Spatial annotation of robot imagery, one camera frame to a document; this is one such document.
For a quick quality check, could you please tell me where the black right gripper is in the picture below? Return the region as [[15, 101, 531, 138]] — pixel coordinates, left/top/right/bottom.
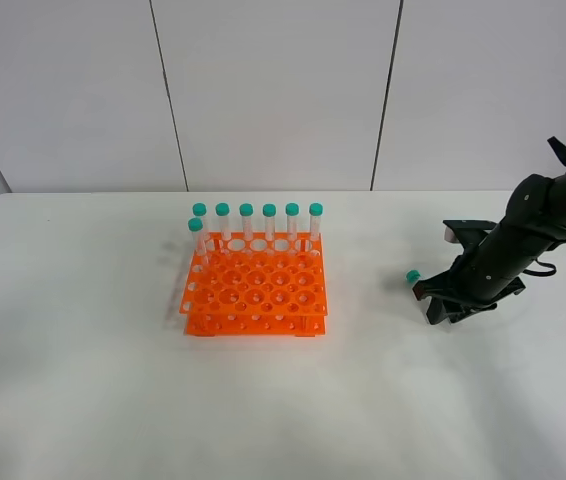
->
[[412, 270, 525, 325]]

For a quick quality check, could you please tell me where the green capped clear test tube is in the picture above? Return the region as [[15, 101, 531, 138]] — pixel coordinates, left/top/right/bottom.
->
[[406, 270, 421, 284]]

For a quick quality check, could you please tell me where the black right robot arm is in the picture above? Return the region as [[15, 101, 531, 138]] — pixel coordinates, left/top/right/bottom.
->
[[412, 174, 566, 325]]

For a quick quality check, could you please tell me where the row tube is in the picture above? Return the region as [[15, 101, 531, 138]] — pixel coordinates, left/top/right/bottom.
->
[[309, 202, 323, 242], [192, 202, 210, 240], [285, 203, 299, 242], [239, 203, 254, 242], [262, 203, 277, 242], [215, 202, 232, 241]]

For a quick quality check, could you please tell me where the orange test tube rack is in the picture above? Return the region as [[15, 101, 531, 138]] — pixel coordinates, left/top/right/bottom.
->
[[179, 232, 328, 337]]

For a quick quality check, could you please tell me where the front left racked test tube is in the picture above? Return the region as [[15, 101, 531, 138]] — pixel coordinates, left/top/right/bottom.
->
[[188, 217, 209, 266]]

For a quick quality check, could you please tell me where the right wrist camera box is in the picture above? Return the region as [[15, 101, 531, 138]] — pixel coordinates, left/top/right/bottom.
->
[[443, 220, 497, 249]]

